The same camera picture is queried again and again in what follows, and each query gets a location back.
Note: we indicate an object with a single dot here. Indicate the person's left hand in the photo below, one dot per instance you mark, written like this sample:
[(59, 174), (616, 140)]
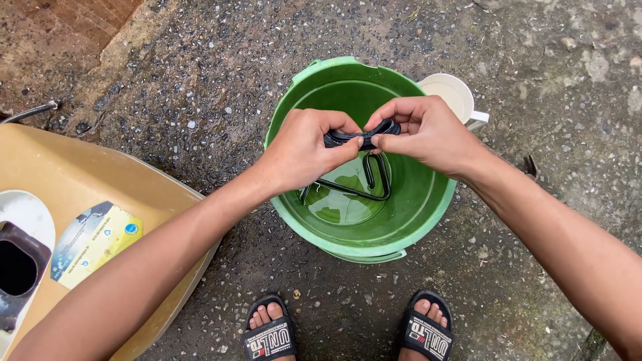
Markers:
[(301, 150)]

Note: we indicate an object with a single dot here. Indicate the person's right hand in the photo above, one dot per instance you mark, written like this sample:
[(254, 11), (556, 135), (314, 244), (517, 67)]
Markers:
[(431, 135)]

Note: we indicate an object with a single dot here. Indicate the black rubber tube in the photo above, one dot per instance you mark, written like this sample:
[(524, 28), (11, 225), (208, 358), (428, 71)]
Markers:
[(351, 165)]

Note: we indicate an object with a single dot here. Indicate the white plastic jug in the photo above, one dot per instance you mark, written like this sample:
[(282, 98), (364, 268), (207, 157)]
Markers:
[(451, 95)]

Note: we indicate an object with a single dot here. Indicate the green plastic bucket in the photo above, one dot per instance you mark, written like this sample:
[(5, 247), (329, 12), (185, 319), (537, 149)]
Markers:
[(406, 215)]

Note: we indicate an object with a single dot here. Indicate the dark metal scrap piece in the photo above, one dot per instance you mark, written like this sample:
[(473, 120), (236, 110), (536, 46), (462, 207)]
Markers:
[(530, 166)]

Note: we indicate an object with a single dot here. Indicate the person's left foot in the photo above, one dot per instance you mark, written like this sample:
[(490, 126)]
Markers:
[(267, 315)]

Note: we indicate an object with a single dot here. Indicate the person's foot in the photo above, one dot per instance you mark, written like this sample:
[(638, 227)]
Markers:
[(431, 313), (267, 315)]

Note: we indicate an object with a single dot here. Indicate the person's right foot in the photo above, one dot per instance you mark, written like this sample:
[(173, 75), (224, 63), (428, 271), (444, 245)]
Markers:
[(431, 313)]

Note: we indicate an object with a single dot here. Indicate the black slide sandal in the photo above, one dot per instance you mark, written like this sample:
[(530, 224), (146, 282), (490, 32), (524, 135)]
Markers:
[(271, 341), (426, 336)]

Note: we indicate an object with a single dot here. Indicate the tan plastic container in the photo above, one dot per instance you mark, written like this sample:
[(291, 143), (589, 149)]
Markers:
[(75, 165)]

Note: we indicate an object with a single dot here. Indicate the yellow and blue label sticker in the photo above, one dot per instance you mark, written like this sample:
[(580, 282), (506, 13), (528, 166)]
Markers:
[(90, 240)]

